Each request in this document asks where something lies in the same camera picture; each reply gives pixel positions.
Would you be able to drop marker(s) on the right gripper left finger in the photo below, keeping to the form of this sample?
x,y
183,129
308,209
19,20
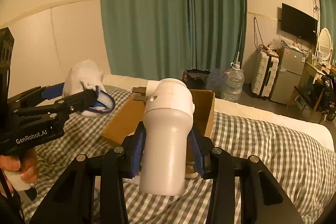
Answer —
x,y
70,200

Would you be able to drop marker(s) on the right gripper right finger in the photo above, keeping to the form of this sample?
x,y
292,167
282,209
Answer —
x,y
263,200

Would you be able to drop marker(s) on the white plastic bottle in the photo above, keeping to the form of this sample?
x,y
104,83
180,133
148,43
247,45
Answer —
x,y
168,119

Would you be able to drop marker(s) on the left hand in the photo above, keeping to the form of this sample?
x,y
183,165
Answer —
x,y
27,166

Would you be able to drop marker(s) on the grey checkered bed cover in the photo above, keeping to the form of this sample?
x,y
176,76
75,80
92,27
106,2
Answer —
x,y
303,167

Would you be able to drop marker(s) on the cream bed sheet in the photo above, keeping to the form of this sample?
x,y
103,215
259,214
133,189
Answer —
x,y
319,132

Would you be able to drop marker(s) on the brown cardboard box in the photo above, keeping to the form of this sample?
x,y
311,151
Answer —
x,y
131,113

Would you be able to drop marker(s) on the white dressing table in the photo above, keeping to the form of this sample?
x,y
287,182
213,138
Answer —
x,y
301,94

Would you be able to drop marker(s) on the black bags pile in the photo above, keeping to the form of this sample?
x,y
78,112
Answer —
x,y
327,90

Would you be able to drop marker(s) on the large clear water bottle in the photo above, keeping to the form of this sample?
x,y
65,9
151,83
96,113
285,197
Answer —
x,y
233,83

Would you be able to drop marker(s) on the clear plastic bag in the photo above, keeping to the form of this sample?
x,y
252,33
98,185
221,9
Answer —
x,y
216,81

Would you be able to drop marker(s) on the white suitcase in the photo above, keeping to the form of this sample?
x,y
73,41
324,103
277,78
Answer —
x,y
264,73

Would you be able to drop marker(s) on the black basket by curtain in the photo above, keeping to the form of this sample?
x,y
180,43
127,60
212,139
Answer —
x,y
195,79

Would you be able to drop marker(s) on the silver mini fridge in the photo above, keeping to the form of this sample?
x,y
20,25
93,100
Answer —
x,y
288,74

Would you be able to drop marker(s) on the green curtain left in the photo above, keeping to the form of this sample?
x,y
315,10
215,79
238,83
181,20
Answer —
x,y
158,39

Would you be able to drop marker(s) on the green curtain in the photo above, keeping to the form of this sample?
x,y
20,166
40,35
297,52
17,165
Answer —
x,y
328,19
158,39

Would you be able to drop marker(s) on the oval white vanity mirror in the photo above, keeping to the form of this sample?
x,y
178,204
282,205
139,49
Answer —
x,y
325,44

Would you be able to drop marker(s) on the green curtain right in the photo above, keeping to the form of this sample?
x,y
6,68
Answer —
x,y
328,19

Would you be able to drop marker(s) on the black wall television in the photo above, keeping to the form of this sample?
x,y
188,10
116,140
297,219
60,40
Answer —
x,y
298,24

